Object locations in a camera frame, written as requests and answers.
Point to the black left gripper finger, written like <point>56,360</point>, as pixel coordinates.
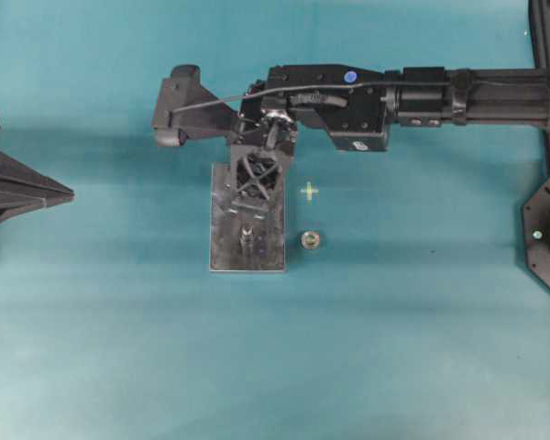
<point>23,189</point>

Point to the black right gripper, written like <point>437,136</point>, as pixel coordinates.
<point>345,102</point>

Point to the metal washer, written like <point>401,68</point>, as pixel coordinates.
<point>310,240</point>

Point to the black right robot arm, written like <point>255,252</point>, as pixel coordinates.
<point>427,97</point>

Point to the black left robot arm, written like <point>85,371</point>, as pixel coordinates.
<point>23,189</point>

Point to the grey metal base plate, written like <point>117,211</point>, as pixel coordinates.
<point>244,238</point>

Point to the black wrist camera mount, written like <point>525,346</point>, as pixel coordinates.
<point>187,110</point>

